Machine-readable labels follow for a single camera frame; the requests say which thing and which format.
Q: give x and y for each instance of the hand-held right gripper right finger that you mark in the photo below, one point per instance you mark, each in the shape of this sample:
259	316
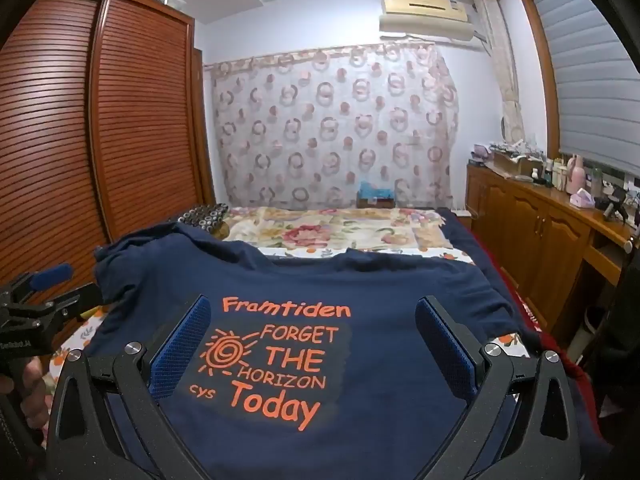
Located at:
445	355

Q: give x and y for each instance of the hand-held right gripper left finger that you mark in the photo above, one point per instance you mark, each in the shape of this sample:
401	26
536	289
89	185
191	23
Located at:
180	355

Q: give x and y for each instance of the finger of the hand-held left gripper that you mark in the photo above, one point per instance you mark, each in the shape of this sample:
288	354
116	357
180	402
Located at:
80	301
52	276

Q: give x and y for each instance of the navy blue t-shirt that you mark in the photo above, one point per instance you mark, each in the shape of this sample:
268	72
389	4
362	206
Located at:
325	280

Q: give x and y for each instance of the person's left hand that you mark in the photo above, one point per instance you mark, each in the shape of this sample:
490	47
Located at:
36	390

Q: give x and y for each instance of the orange fruit print bedsheet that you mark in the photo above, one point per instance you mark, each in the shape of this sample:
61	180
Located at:
75	340

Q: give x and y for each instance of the red bed cloth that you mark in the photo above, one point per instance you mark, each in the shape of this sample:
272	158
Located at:
525	305

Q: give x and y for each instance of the navy bed cover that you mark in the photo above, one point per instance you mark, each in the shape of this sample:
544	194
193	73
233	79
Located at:
457	235

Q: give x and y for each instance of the black beaded cushion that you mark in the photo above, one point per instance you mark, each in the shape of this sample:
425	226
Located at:
205	215

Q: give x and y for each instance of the wooden sideboard cabinet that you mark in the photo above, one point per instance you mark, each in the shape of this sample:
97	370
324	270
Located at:
525	225

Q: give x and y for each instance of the brown cardboard box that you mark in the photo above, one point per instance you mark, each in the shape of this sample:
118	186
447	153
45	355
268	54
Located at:
376	202

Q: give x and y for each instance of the floral blanket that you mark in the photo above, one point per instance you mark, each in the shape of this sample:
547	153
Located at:
310	235

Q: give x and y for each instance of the wooden louvred wardrobe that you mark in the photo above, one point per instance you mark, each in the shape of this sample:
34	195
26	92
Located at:
140	110

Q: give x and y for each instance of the pink pouch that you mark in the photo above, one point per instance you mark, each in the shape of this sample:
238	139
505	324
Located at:
481	154

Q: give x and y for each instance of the pink tissue box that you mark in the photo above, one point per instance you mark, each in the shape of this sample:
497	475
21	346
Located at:
582	199

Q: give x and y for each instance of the white bottle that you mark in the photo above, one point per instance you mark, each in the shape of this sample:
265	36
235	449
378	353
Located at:
558	175

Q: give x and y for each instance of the pink thermos bottle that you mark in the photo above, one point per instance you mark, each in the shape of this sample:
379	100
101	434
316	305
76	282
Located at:
576	175

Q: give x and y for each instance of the black tripod stand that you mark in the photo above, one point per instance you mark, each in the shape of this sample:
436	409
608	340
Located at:
614	205

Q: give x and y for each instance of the green bottle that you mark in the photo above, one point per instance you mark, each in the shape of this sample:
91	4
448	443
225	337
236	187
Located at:
597	182

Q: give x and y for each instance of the circle patterned sheer curtain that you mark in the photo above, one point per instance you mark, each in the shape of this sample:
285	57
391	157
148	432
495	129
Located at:
325	125

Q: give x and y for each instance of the clear storage box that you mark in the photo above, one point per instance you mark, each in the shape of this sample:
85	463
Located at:
169	1

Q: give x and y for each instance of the beige tied curtain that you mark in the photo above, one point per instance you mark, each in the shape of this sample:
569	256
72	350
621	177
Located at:
502	60

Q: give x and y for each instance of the grey window blind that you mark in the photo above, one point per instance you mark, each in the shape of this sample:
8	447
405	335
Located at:
590	85

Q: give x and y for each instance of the wooden window frame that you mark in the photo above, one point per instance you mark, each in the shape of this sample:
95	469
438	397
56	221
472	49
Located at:
542	85

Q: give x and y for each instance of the beige wall air conditioner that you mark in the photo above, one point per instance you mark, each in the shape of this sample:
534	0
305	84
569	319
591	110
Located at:
425	15

